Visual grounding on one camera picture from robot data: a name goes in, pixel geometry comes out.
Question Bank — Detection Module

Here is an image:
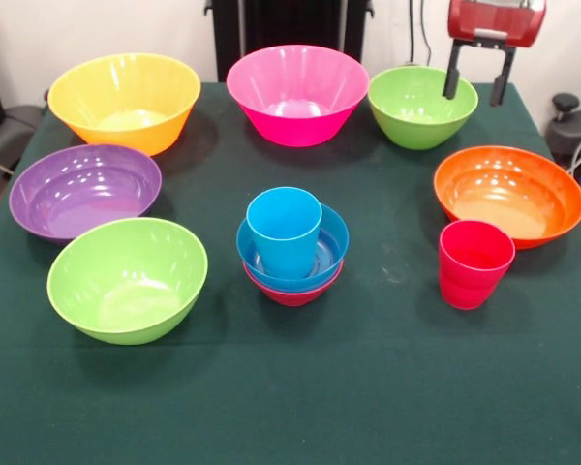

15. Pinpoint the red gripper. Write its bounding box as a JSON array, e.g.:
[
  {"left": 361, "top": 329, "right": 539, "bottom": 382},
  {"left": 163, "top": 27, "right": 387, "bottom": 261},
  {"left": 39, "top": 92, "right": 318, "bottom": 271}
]
[{"left": 442, "top": 0, "right": 547, "bottom": 108}]

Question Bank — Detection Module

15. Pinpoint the light green plastic bowl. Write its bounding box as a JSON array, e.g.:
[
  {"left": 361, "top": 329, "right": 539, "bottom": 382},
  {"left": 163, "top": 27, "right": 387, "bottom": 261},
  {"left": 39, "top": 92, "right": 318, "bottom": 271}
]
[
  {"left": 46, "top": 216, "right": 209, "bottom": 347},
  {"left": 366, "top": 65, "right": 479, "bottom": 151}
]

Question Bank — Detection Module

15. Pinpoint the small blue plastic bowl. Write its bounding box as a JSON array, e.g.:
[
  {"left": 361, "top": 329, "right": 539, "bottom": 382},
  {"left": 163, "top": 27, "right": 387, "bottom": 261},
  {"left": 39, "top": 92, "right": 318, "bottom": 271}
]
[{"left": 235, "top": 202, "right": 351, "bottom": 294}]

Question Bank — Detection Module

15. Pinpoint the blue plastic cup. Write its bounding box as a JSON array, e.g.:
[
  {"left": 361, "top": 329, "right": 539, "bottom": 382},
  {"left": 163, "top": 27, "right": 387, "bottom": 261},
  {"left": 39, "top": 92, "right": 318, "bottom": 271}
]
[{"left": 245, "top": 187, "right": 323, "bottom": 280}]

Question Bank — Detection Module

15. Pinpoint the black floor stand base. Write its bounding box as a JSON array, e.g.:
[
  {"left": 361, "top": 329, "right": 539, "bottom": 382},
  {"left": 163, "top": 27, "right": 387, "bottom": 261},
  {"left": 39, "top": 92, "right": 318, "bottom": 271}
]
[{"left": 545, "top": 93, "right": 581, "bottom": 169}]

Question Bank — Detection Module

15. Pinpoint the shallow orange plastic bowl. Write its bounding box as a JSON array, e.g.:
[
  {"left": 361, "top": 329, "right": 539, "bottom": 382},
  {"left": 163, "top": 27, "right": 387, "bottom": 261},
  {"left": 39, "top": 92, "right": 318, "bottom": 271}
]
[{"left": 433, "top": 145, "right": 581, "bottom": 251}]

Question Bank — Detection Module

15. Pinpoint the large pink plastic bowl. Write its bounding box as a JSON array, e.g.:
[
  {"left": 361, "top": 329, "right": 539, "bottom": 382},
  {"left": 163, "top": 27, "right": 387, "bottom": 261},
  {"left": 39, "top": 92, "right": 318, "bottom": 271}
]
[{"left": 226, "top": 44, "right": 371, "bottom": 148}]

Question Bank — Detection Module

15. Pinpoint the red plastic cup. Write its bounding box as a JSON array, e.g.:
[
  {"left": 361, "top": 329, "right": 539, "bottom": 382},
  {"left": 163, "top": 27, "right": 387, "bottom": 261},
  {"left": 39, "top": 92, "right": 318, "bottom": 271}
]
[{"left": 438, "top": 218, "right": 517, "bottom": 311}]

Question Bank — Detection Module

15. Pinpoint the small red plastic bowl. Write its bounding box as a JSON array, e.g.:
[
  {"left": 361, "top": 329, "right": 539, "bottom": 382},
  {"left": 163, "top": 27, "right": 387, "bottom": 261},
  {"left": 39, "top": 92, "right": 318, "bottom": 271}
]
[{"left": 242, "top": 260, "right": 345, "bottom": 308}]

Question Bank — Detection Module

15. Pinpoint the large yellow-orange plastic bowl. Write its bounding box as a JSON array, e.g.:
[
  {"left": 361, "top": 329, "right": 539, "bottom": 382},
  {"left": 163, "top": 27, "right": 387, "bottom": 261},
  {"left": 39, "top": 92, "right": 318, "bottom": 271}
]
[{"left": 46, "top": 52, "right": 202, "bottom": 158}]

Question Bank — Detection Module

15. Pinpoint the dark green table cloth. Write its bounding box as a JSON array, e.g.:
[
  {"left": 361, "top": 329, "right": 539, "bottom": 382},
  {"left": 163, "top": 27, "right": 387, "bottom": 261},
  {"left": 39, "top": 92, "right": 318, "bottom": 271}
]
[{"left": 0, "top": 80, "right": 581, "bottom": 465}]

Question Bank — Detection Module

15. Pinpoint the shallow purple plastic bowl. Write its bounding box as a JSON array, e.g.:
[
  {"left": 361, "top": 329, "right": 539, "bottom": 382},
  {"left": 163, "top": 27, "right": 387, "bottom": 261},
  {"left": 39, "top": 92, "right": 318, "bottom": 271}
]
[{"left": 9, "top": 143, "right": 163, "bottom": 242}]

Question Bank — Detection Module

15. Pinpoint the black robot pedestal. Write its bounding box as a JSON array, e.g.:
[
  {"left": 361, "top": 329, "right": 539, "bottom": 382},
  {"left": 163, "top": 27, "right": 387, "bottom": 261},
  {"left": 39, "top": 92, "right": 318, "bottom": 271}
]
[{"left": 211, "top": 0, "right": 369, "bottom": 83}]

